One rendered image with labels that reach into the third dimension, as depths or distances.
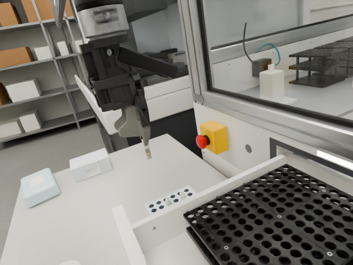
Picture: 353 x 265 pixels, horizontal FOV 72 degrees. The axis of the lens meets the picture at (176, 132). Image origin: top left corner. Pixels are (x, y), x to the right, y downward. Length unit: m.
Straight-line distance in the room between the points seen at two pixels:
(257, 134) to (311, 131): 0.14
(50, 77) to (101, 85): 4.02
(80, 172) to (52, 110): 3.71
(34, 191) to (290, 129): 0.71
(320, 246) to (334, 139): 0.16
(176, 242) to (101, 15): 0.39
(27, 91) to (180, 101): 3.14
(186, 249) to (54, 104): 4.20
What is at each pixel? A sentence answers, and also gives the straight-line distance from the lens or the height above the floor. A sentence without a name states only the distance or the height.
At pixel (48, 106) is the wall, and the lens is 4.53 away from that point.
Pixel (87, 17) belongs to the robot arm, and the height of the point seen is 1.21.
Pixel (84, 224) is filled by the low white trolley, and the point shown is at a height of 0.76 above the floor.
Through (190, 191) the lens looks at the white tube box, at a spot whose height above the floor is 0.80.
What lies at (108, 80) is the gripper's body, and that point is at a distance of 0.42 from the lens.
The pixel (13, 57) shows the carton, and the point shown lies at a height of 1.19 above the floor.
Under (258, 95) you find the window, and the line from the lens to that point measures 0.55.
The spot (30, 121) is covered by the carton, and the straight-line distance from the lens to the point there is 4.19.
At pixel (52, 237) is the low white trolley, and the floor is 0.76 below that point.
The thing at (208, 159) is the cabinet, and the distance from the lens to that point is 0.81.
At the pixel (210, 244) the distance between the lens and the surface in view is 0.36.
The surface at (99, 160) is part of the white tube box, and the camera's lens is 0.86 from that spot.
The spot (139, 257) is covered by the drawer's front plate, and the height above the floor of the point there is 0.93.
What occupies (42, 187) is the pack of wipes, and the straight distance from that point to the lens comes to 0.85.
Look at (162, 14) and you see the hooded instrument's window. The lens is 1.11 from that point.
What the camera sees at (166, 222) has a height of 0.88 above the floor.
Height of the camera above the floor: 1.17
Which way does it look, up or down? 23 degrees down
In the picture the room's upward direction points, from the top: 11 degrees counter-clockwise
